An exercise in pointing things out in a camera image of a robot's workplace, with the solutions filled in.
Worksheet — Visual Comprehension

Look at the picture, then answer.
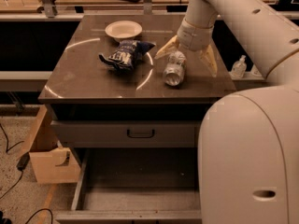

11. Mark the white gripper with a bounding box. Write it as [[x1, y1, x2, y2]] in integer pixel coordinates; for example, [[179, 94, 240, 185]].
[[154, 19, 218, 77]]

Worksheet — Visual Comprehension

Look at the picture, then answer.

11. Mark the silver 7up can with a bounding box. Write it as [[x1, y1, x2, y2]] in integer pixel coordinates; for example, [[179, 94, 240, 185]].
[[163, 51, 186, 87]]

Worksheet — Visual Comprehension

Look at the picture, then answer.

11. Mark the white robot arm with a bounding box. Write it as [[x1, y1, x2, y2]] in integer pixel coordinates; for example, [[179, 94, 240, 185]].
[[158, 0, 299, 224]]

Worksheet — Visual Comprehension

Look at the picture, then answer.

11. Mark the grey drawer cabinet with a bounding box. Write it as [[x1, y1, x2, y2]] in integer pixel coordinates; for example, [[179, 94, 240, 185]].
[[37, 14, 237, 224]]

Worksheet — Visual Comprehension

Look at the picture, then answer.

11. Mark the closed top drawer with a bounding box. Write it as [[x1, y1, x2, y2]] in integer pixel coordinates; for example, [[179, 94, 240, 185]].
[[51, 120, 200, 148]]

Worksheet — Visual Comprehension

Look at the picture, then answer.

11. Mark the open middle drawer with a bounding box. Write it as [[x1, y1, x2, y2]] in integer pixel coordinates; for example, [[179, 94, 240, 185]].
[[56, 147, 202, 224]]

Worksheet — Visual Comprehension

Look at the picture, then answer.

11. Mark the left sanitizer bottle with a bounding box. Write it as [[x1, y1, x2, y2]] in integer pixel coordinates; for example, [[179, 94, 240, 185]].
[[231, 55, 247, 78]]

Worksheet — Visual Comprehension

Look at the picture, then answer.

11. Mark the blue chip bag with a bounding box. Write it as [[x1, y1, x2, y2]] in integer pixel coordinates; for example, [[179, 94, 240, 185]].
[[99, 39, 155, 71]]

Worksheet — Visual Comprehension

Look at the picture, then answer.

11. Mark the white bowl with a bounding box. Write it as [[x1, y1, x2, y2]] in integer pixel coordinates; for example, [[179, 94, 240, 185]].
[[105, 21, 142, 42]]

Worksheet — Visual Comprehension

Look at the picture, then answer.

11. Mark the wooden box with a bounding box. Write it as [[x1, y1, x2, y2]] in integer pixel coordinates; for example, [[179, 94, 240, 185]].
[[18, 105, 80, 184]]

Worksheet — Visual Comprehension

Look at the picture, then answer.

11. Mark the black power adapter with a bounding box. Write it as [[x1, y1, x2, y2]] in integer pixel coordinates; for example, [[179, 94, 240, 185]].
[[17, 153, 30, 171]]

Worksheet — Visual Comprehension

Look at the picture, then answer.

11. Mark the black floor cable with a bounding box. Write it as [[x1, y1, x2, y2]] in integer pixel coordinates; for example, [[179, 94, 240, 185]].
[[0, 123, 54, 224]]

